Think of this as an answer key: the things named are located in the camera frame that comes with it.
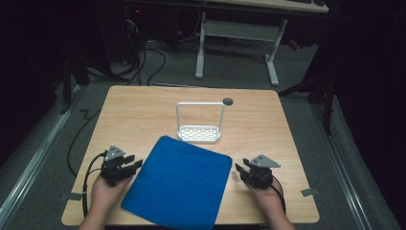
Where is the metal floor rail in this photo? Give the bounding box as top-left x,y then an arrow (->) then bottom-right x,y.
310,103 -> 372,230
0,84 -> 82,223

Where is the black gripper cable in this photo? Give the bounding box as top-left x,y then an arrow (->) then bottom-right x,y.
81,151 -> 107,219
270,173 -> 287,215

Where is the white rack with handle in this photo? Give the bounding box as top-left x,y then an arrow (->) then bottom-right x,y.
175,101 -> 227,145

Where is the black floor cable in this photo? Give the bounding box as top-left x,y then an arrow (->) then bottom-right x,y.
66,108 -> 102,178

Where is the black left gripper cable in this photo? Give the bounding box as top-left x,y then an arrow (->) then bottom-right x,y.
81,151 -> 107,219

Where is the black metal stand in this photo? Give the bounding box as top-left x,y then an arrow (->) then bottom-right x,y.
278,68 -> 338,136
58,52 -> 92,115

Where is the person's right hand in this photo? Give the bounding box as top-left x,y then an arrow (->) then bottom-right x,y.
246,177 -> 285,219

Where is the white-framed desk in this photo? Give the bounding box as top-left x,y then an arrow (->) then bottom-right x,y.
194,0 -> 330,88

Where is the blue cloth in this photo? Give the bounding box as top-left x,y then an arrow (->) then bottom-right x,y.
121,135 -> 234,230

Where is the person's left hand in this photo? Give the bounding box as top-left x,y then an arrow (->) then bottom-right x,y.
90,173 -> 134,221

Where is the bundle of black cables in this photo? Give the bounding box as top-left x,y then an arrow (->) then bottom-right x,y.
83,9 -> 168,87

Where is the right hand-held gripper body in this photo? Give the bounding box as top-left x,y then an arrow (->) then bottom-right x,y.
243,154 -> 282,191

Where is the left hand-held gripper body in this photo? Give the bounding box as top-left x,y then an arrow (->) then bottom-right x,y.
100,145 -> 132,187

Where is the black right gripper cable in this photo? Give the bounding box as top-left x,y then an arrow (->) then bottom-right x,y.
270,173 -> 287,215

